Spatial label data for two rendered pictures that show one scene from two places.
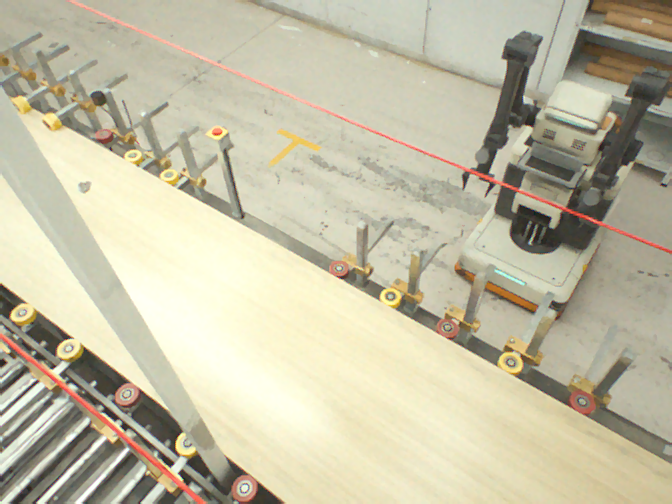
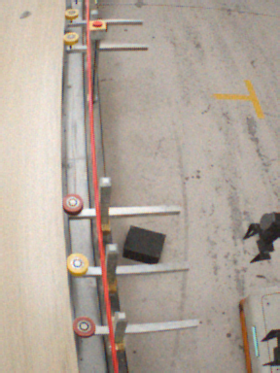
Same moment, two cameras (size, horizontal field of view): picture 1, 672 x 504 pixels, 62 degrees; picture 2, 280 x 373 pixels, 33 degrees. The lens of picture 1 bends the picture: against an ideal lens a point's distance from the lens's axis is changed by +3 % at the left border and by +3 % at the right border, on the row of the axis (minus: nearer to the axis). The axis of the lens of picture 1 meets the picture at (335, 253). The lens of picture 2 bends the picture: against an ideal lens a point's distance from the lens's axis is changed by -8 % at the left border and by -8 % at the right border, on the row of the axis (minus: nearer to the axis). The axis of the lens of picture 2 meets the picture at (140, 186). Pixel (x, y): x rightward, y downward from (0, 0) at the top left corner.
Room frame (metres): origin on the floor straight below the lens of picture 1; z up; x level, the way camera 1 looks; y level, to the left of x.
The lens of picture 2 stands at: (0.73, -0.76, 2.52)
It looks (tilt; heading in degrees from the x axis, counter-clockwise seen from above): 57 degrees down; 37
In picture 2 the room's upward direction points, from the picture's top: 10 degrees clockwise
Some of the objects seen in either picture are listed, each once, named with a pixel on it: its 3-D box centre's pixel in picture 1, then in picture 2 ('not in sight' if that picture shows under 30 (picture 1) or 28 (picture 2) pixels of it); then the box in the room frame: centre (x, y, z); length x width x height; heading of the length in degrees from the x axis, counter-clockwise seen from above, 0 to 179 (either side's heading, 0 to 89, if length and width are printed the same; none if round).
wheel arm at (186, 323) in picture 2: (468, 302); (139, 329); (1.19, -0.53, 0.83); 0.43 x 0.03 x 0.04; 142
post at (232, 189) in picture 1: (230, 182); (93, 69); (1.86, 0.47, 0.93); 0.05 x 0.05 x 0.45; 52
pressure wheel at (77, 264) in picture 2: (390, 303); (77, 268); (1.18, -0.21, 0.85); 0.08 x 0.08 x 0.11
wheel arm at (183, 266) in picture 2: (414, 276); (130, 271); (1.34, -0.33, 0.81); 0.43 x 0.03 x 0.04; 142
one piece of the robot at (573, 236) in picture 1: (557, 186); not in sight; (2.04, -1.20, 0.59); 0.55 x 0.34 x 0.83; 52
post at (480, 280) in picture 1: (471, 311); (118, 334); (1.09, -0.50, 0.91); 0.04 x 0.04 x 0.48; 52
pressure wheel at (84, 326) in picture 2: (445, 334); (84, 329); (1.03, -0.40, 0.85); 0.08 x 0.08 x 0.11
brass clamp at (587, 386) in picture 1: (589, 391); not in sight; (0.80, -0.88, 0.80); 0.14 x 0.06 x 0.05; 52
